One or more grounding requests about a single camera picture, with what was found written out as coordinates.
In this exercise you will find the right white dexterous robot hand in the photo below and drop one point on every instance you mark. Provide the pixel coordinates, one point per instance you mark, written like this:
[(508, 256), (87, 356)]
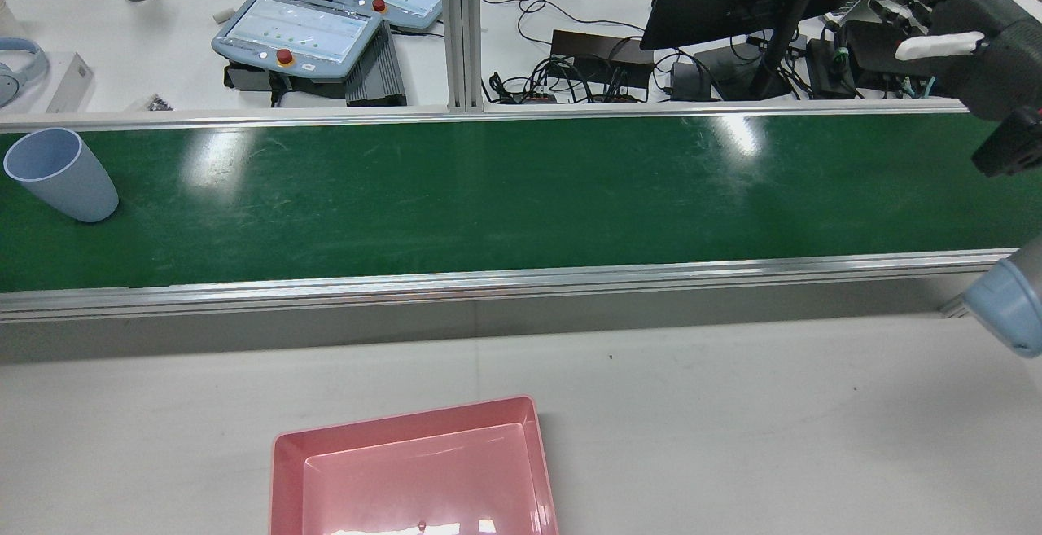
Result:
[(993, 46)]

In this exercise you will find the right grey UR5e robot arm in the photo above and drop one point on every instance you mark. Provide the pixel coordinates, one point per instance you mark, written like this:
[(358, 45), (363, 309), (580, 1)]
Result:
[(1013, 307)]

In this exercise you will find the metal electronics box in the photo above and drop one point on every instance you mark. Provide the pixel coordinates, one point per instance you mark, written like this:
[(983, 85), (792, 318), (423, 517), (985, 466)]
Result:
[(309, 89)]

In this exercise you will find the pink plastic box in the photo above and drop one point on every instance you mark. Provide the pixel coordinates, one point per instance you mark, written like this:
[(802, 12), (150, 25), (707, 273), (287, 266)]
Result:
[(407, 470)]

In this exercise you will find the light blue plastic cup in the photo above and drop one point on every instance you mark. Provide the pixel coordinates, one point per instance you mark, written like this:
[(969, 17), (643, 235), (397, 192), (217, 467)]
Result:
[(69, 185)]

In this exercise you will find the black power adapter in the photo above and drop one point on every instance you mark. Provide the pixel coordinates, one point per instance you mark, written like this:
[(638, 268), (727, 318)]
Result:
[(830, 67)]

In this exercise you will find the black computer tower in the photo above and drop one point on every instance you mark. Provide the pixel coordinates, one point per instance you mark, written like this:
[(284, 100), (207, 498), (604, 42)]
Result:
[(602, 50)]

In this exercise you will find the dark grey finned unit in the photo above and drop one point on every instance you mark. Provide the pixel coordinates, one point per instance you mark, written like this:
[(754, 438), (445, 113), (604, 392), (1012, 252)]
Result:
[(376, 71)]

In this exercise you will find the small white tube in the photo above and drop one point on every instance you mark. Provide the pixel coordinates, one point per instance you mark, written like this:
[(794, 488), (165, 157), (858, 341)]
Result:
[(225, 15)]

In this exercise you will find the black plastic parts bag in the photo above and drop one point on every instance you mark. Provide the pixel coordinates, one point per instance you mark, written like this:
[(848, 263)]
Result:
[(155, 103)]

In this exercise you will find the light blue headphones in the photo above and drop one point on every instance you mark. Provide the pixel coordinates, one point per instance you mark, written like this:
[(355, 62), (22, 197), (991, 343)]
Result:
[(28, 63)]

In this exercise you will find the green conveyor belt aluminium frame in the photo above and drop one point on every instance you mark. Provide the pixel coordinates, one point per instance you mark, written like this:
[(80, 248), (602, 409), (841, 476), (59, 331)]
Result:
[(488, 201)]

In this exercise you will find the aluminium profile post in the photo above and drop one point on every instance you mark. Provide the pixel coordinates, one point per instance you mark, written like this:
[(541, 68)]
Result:
[(461, 30)]

